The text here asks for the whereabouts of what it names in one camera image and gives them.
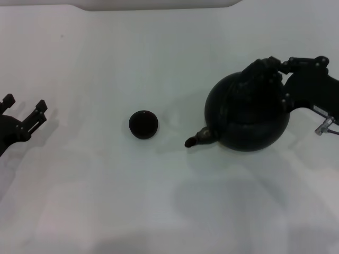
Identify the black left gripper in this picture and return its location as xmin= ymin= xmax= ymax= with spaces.
xmin=0 ymin=93 xmax=48 ymax=157

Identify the black round teapot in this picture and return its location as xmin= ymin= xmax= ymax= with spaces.
xmin=184 ymin=59 xmax=291 ymax=153

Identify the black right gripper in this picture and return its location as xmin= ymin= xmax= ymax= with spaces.
xmin=265 ymin=55 xmax=339 ymax=119

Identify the small dark teacup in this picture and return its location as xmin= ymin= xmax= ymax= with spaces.
xmin=128 ymin=110 xmax=159 ymax=140

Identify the clear cable connector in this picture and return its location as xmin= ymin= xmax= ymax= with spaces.
xmin=314 ymin=116 xmax=339 ymax=137

